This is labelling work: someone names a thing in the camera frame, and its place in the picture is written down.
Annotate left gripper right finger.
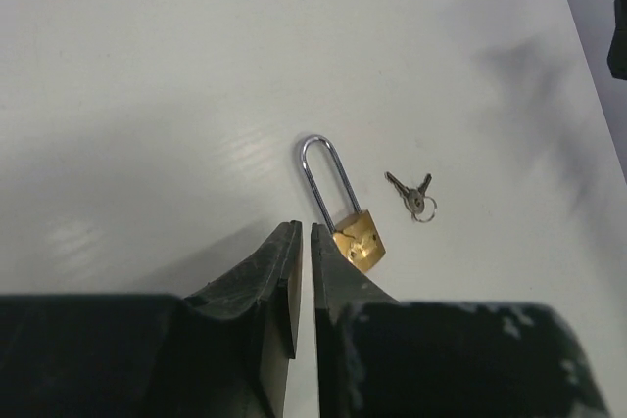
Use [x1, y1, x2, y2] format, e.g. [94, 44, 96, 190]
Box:
[311, 224, 609, 417]

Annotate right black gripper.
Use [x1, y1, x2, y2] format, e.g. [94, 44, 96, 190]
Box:
[607, 0, 627, 79]

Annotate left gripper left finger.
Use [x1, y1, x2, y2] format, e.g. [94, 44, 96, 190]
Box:
[1, 221, 303, 417]

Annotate small silver keys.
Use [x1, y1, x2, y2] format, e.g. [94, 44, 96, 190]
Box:
[385, 171, 438, 223]

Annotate long-shackle brass padlock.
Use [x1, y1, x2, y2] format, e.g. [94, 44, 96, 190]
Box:
[298, 134, 386, 273]

